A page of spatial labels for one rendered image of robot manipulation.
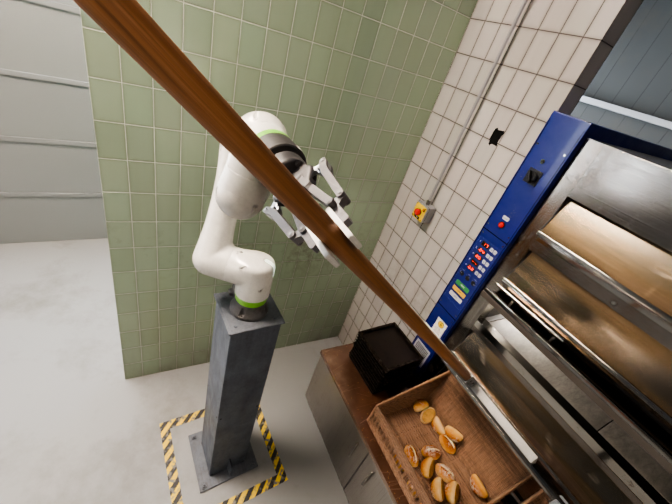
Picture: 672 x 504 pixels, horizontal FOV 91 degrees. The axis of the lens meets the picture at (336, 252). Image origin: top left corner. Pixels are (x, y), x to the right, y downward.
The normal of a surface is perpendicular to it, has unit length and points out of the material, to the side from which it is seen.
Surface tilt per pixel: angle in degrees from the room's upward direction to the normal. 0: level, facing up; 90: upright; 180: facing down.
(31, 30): 90
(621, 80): 90
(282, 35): 90
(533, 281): 70
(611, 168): 90
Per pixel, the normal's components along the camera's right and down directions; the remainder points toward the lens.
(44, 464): 0.27, -0.80
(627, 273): -0.72, -0.23
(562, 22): -0.86, 0.04
